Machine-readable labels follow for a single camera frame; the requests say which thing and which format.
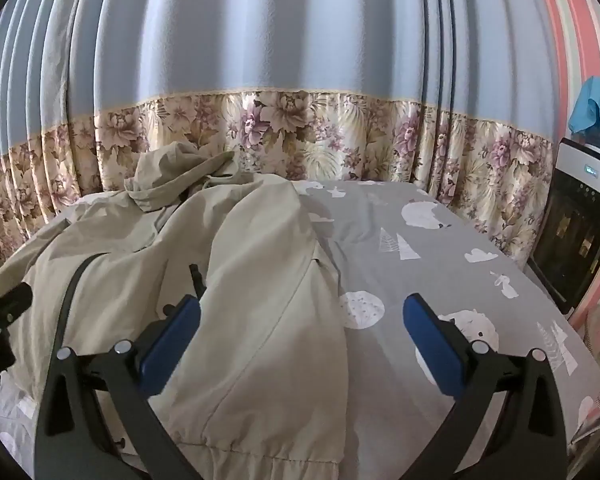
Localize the grey polar bear bedsheet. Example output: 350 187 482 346
0 177 600 479

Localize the black white water dispenser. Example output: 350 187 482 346
528 139 600 316

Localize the beige hooded jacket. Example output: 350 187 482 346
0 142 348 479

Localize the blue floral curtain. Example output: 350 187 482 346
0 0 557 266

